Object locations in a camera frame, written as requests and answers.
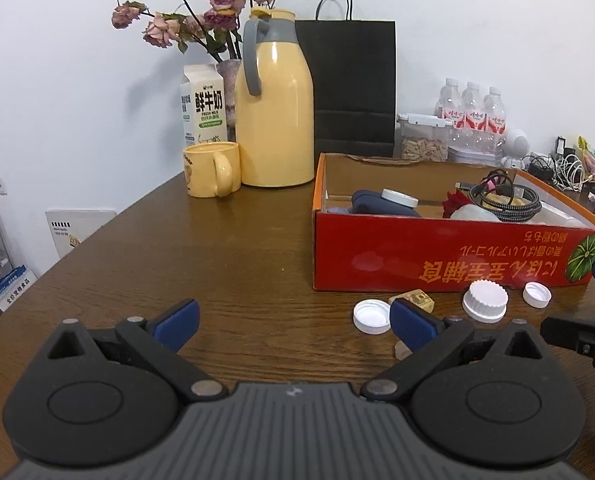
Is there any small yellow box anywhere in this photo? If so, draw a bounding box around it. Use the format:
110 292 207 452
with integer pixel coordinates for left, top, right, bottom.
388 289 434 312

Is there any black paper bag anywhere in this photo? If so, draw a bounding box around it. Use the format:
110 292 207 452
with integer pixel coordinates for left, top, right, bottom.
294 0 397 158

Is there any small white screw cap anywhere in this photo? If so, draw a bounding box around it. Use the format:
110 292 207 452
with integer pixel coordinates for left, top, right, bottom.
522 281 553 308

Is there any flat white cap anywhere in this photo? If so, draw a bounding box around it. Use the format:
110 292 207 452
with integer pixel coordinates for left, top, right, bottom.
381 188 419 208

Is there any yellow thermos jug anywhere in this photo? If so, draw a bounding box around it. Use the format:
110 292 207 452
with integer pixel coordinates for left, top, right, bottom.
234 8 315 188

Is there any black plug adapter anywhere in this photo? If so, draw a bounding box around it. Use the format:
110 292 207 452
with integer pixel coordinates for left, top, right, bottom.
555 136 578 161

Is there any yellow mug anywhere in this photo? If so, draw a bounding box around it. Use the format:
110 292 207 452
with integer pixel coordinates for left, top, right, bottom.
182 141 242 198

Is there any white printed tin box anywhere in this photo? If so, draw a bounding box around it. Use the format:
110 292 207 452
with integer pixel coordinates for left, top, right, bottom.
447 145 501 163

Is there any glass flower vase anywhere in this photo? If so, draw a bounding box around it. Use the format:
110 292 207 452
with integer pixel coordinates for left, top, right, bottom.
216 59 242 142

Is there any white milk carton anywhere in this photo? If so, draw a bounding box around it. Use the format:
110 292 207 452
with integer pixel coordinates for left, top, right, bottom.
179 64 228 148

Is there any translucent container with white beads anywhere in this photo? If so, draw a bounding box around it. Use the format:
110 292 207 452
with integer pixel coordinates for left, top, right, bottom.
449 204 502 222

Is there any clear container with seeds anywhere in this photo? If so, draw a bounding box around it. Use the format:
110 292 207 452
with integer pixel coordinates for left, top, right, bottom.
396 112 453 162

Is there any large ridged white cap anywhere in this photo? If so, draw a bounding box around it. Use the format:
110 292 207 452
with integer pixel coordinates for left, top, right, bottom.
462 281 509 324

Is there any red cardboard box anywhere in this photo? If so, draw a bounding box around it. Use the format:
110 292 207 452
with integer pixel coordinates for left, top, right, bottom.
311 152 595 292

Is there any navy zip case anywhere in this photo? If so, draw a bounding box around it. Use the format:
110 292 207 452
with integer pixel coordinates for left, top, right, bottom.
351 189 423 218

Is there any red artificial flower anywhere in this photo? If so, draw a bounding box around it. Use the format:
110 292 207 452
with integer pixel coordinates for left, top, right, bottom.
442 191 473 218

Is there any black cable bundle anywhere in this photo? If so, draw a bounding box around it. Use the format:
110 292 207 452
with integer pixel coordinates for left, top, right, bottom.
527 154 558 181

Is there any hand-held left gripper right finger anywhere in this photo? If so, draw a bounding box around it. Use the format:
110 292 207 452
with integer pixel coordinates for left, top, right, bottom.
361 299 552 403

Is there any black braided cable coil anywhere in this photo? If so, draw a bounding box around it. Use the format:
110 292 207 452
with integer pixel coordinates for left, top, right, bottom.
469 170 542 223

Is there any white desk calendar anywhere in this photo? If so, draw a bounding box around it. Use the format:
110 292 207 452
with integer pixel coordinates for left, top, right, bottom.
46 207 118 261

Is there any white cable bundle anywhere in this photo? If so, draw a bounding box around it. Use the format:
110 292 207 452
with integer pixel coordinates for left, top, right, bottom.
552 154 585 191

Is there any blue and white box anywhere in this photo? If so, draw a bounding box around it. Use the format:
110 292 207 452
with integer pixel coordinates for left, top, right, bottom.
0 265 38 313

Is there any white robot toy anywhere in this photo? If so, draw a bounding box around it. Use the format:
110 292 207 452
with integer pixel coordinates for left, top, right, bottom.
497 129 531 170

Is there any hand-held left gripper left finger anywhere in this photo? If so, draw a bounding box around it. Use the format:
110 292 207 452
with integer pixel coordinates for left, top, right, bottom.
44 299 232 402

